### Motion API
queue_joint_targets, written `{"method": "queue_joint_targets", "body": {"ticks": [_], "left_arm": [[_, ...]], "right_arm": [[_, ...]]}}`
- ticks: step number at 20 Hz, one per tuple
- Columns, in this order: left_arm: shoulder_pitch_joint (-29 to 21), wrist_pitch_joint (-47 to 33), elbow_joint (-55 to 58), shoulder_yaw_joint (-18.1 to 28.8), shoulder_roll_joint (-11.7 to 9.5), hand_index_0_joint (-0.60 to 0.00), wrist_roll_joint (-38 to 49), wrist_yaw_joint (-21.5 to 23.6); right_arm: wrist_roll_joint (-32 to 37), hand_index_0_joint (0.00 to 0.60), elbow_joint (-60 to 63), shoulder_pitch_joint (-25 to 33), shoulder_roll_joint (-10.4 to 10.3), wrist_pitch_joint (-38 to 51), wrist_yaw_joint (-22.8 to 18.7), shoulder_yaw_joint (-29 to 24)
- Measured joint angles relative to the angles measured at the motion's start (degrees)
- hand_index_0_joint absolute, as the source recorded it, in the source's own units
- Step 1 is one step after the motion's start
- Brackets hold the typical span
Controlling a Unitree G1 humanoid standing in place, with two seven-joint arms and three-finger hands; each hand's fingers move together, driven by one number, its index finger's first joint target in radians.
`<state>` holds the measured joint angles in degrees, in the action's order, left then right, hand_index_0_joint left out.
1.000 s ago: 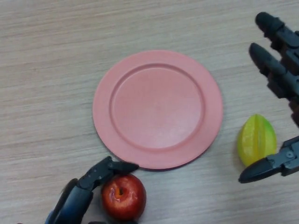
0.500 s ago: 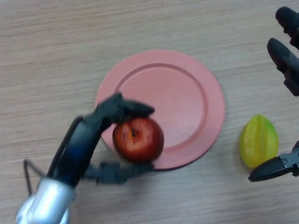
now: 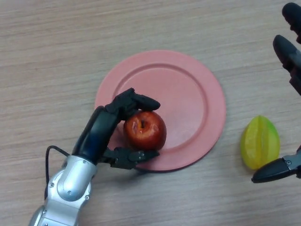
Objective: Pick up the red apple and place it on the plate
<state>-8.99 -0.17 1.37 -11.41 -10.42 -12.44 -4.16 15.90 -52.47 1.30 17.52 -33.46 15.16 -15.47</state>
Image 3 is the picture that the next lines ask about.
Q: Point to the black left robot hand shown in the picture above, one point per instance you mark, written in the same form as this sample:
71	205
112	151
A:
98	134

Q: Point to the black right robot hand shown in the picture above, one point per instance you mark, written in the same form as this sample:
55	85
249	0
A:
288	54

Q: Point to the red apple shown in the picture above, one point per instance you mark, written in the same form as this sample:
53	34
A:
145	134

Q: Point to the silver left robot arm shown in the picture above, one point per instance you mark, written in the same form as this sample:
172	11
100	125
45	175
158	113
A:
65	188

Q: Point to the pink round plate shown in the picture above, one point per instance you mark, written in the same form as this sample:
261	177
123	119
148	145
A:
174	94

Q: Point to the yellow green starfruit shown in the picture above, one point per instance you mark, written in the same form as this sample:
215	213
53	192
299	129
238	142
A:
259	142

